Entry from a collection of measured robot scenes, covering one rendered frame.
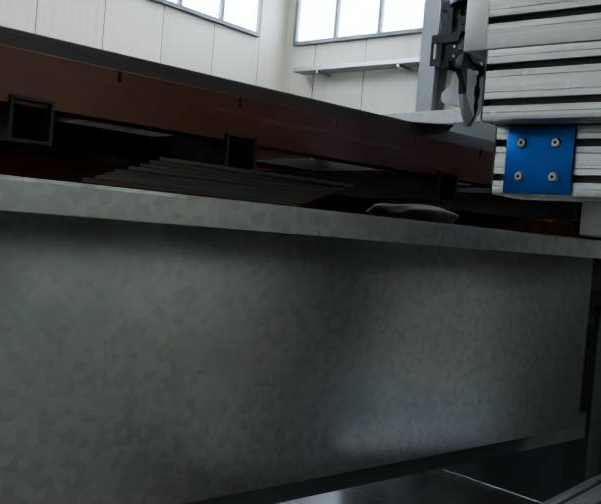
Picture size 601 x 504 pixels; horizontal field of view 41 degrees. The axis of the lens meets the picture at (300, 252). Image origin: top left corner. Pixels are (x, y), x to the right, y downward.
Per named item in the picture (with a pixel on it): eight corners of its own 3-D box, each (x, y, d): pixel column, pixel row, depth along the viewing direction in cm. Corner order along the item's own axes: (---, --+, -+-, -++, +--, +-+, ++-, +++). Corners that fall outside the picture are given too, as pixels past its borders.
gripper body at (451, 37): (455, 78, 142) (461, 9, 142) (497, 74, 136) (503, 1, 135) (427, 69, 137) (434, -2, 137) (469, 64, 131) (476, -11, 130)
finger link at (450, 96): (445, 127, 138) (450, 73, 138) (474, 125, 134) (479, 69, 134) (433, 124, 136) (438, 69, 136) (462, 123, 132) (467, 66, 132)
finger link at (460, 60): (468, 97, 135) (473, 45, 135) (477, 96, 134) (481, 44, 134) (451, 92, 132) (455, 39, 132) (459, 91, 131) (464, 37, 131)
